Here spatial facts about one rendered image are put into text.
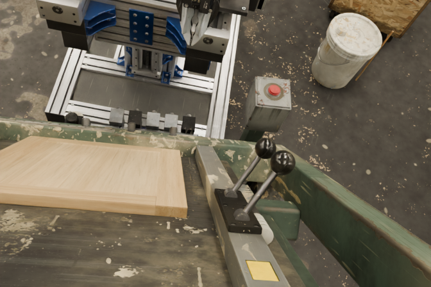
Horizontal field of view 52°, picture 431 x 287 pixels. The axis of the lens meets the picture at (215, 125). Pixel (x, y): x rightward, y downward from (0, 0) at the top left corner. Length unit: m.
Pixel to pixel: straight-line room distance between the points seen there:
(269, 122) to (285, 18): 1.55
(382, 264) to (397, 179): 1.93
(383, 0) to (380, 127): 0.76
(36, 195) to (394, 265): 0.58
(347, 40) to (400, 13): 0.53
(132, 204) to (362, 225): 0.39
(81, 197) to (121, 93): 1.46
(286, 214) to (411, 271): 0.47
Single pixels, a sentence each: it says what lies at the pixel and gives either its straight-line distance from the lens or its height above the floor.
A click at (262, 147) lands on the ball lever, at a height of 1.44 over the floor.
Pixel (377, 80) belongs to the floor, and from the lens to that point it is 2.95.
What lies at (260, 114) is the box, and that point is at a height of 0.88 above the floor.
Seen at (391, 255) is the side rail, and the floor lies 1.51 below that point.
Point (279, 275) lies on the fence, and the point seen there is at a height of 1.60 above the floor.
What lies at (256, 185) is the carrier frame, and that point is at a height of 0.79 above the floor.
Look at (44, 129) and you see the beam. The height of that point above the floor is 0.90.
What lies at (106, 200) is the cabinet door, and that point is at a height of 1.35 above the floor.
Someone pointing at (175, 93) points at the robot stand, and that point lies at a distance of 2.26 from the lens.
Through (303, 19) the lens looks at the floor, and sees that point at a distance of 3.04.
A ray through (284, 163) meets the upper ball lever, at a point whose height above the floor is 1.54.
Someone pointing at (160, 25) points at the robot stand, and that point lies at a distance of 1.67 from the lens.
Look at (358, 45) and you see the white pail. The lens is 2.54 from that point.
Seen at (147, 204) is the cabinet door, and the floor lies 1.35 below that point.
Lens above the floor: 2.11
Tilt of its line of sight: 61 degrees down
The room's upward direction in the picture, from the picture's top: 18 degrees clockwise
